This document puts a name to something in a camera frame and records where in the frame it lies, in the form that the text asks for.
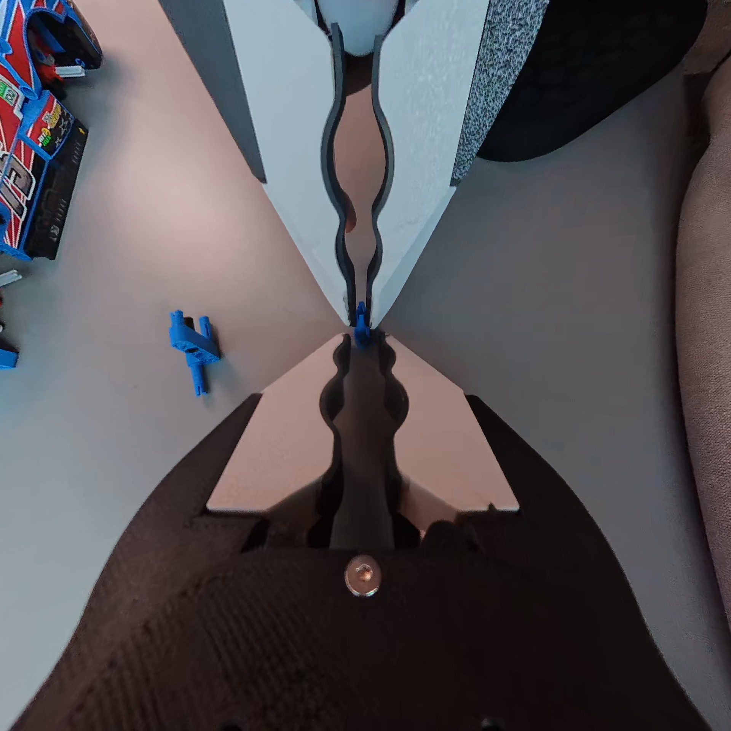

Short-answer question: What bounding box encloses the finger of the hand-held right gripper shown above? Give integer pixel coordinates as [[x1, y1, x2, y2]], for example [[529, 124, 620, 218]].
[[365, 0, 492, 329], [223, 0, 358, 326]]

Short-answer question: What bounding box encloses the blue perforated brick beam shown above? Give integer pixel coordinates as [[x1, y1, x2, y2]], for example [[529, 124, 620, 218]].
[[168, 310, 222, 366]]

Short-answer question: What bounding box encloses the grey desk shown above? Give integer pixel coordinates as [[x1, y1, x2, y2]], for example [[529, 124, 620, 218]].
[[0, 0, 731, 731]]

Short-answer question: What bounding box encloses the person's beige sweatshirt torso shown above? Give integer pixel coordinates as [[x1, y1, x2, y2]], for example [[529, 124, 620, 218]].
[[677, 0, 731, 618]]

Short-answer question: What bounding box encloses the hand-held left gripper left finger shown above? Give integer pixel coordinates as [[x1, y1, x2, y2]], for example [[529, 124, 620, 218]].
[[206, 333, 352, 549]]

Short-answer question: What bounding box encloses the toy brick race car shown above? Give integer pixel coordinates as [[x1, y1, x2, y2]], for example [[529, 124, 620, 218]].
[[0, 0, 105, 371]]

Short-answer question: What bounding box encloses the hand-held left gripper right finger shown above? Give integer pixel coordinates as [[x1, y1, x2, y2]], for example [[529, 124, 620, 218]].
[[377, 333, 520, 550]]

